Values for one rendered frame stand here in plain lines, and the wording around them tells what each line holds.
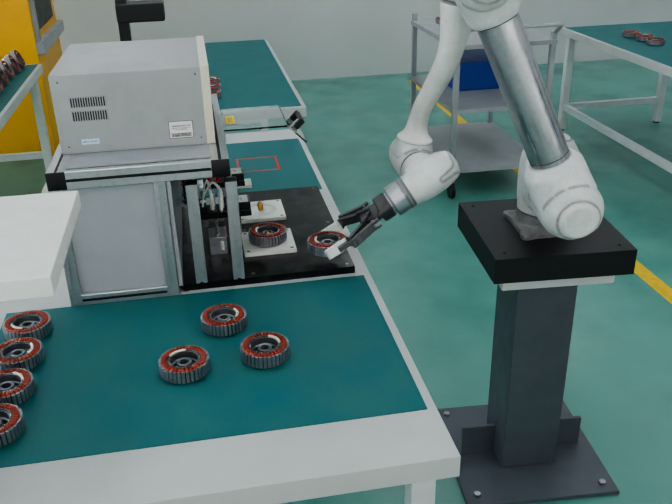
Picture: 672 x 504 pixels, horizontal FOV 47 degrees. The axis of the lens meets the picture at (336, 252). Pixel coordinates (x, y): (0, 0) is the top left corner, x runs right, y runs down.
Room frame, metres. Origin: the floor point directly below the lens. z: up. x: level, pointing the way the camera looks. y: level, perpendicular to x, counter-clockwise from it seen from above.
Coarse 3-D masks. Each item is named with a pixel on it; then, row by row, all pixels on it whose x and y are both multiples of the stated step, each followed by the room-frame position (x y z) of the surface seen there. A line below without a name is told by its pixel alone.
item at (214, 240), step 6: (210, 228) 2.05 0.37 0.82; (222, 228) 2.05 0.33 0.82; (210, 234) 2.01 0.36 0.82; (222, 234) 2.01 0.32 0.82; (210, 240) 1.99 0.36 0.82; (216, 240) 1.99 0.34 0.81; (222, 240) 1.99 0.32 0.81; (210, 246) 1.98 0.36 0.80; (216, 246) 1.99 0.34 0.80; (216, 252) 1.99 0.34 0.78; (222, 252) 1.99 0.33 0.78
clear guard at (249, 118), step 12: (240, 108) 2.48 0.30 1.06; (252, 108) 2.47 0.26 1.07; (264, 108) 2.47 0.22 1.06; (276, 108) 2.47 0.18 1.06; (240, 120) 2.34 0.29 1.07; (252, 120) 2.33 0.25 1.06; (264, 120) 2.33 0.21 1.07; (276, 120) 2.33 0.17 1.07; (288, 120) 2.37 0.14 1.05; (300, 132) 2.34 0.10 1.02
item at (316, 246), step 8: (320, 232) 1.97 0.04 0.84; (328, 232) 1.97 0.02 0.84; (336, 232) 1.97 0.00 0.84; (312, 240) 1.92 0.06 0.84; (320, 240) 1.95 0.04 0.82; (328, 240) 1.94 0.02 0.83; (336, 240) 1.95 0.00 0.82; (312, 248) 1.89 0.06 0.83; (320, 248) 1.88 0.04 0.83; (320, 256) 1.88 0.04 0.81
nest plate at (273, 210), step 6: (252, 204) 2.33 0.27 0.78; (264, 204) 2.33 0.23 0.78; (270, 204) 2.33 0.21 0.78; (276, 204) 2.33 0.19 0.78; (264, 210) 2.28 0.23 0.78; (270, 210) 2.28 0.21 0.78; (276, 210) 2.28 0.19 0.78; (282, 210) 2.28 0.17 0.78; (264, 216) 2.23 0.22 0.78; (270, 216) 2.23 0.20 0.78; (276, 216) 2.23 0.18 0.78; (282, 216) 2.23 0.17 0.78; (246, 222) 2.21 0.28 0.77; (252, 222) 2.21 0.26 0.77
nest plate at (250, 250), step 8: (288, 232) 2.10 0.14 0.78; (248, 240) 2.05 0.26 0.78; (288, 240) 2.05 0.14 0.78; (248, 248) 2.00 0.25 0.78; (256, 248) 2.00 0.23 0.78; (264, 248) 2.00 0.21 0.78; (272, 248) 1.99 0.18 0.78; (280, 248) 1.99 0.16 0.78; (288, 248) 1.99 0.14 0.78; (296, 248) 1.99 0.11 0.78; (248, 256) 1.97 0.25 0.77
